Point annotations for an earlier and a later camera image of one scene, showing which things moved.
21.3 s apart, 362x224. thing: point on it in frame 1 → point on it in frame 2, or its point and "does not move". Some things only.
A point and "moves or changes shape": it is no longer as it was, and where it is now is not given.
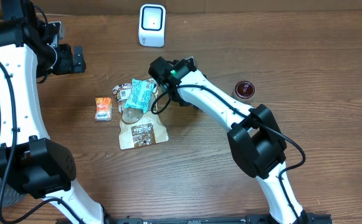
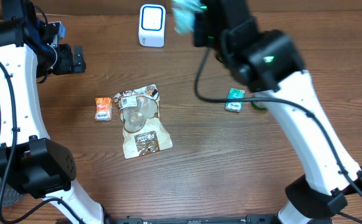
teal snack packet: (140, 94) → (184, 12)
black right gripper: (186, 104) → (204, 39)
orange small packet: (103, 109) does not move
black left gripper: (68, 66) does not move
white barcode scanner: (152, 25) does not move
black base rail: (311, 218) does not move
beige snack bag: (137, 127) moves or changes shape
